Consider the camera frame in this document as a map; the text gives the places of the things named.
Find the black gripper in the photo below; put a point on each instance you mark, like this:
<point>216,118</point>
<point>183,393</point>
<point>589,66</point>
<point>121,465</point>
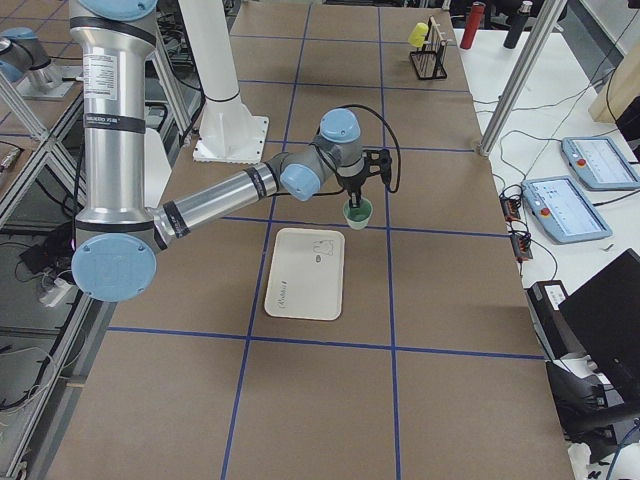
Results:
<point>351,184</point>

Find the pale green plastic cup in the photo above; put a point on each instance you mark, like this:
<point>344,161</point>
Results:
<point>357,218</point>

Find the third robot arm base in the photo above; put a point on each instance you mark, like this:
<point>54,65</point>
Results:
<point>31,70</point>

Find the cream rabbit print tray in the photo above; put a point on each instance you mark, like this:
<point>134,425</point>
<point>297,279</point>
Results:
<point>306,275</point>

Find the yellow plastic cup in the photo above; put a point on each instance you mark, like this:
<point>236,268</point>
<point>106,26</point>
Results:
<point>418,35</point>

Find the orange electronics board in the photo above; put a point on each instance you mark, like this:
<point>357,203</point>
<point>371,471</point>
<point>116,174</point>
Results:
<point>518,230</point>

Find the white plastic chair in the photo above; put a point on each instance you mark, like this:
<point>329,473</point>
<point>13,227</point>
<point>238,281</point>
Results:
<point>157,169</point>

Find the near teach pendant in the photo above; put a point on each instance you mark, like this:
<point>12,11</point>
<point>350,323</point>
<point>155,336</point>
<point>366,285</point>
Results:
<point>564,212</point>

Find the teach pendant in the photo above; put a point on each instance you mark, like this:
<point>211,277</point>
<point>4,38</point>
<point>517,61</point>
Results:
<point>599,164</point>
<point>564,212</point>

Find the red water bottle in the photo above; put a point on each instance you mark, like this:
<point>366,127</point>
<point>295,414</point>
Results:
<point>472,25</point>

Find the black water bottle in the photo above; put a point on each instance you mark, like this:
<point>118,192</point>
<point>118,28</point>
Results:
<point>518,21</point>

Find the far teach pendant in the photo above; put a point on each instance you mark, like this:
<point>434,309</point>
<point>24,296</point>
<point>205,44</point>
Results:
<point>599,164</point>

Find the black box with label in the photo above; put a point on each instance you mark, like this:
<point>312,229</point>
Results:
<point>557,339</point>

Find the black laptop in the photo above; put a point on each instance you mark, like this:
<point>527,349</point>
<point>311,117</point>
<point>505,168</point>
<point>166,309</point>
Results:
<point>604,316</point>

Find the white power strip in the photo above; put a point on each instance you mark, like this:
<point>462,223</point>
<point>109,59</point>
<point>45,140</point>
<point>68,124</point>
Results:
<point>54,290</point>

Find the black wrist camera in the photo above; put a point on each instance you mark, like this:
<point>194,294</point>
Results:
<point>379,163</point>

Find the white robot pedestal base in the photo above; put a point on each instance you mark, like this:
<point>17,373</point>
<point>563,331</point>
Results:
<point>228,132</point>

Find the black wire cup rack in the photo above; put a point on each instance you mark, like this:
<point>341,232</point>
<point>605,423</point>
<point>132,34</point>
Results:
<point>428,61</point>

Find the aluminium frame post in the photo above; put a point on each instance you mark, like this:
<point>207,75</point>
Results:
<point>544,25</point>

